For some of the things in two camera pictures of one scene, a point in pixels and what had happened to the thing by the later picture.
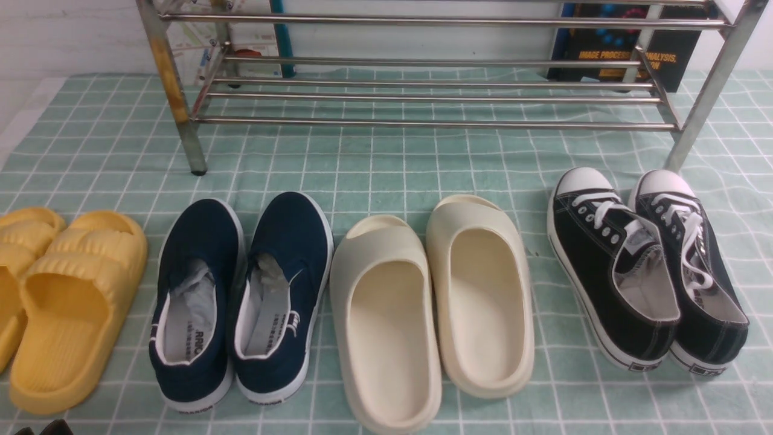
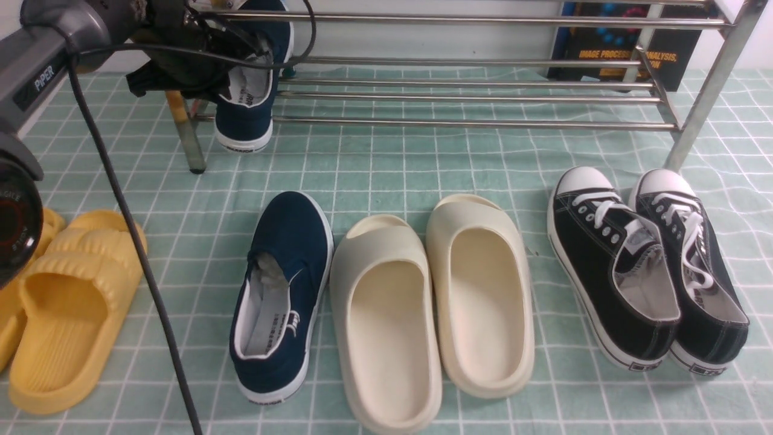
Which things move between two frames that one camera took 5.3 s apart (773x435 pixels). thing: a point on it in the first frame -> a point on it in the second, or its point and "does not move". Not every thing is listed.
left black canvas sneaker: (615, 267) does not move
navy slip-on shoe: (282, 281) does not move
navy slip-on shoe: (198, 285) -> (244, 119)
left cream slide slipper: (385, 327) does not move
